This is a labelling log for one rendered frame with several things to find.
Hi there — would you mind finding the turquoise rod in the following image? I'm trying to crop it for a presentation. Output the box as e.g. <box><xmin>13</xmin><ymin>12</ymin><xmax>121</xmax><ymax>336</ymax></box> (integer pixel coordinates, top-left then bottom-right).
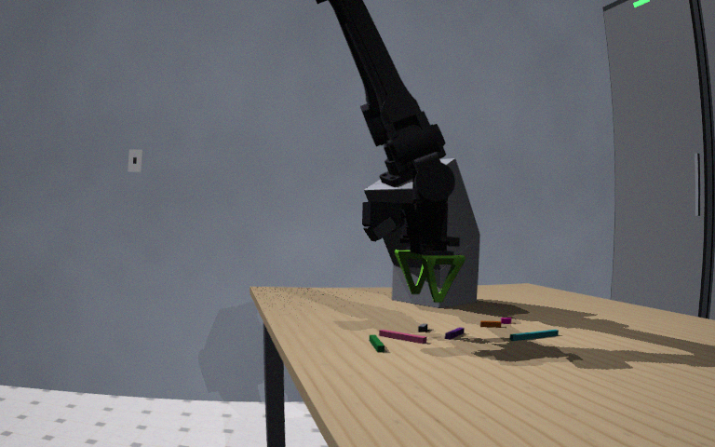
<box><xmin>509</xmin><ymin>330</ymin><xmax>559</xmax><ymax>341</ymax></box>

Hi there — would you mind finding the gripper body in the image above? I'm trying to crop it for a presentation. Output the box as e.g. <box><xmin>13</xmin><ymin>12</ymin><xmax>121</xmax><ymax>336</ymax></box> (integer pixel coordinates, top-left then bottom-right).
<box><xmin>400</xmin><ymin>202</ymin><xmax>460</xmax><ymax>256</ymax></box>

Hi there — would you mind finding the purple rod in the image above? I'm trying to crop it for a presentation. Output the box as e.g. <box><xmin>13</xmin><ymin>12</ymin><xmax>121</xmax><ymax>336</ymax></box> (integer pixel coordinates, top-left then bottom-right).
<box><xmin>445</xmin><ymin>328</ymin><xmax>465</xmax><ymax>340</ymax></box>

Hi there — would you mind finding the green rod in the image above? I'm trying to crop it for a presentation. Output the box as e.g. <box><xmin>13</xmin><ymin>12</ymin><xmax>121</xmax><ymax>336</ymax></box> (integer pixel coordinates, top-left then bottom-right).
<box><xmin>370</xmin><ymin>335</ymin><xmax>384</xmax><ymax>352</ymax></box>

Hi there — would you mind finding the pink rod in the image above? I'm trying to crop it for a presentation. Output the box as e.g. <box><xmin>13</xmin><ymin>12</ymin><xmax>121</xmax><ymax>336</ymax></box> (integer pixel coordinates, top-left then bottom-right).
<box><xmin>379</xmin><ymin>330</ymin><xmax>426</xmax><ymax>344</ymax></box>

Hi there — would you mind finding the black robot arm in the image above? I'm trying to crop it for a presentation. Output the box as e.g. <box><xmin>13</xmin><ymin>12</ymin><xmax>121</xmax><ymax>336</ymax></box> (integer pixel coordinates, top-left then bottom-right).
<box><xmin>329</xmin><ymin>0</ymin><xmax>455</xmax><ymax>241</ymax></box>

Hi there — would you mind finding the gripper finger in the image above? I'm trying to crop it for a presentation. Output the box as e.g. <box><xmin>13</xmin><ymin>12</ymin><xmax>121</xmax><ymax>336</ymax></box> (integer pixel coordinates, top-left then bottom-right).
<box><xmin>395</xmin><ymin>250</ymin><xmax>426</xmax><ymax>294</ymax></box>
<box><xmin>421</xmin><ymin>255</ymin><xmax>465</xmax><ymax>303</ymax></box>

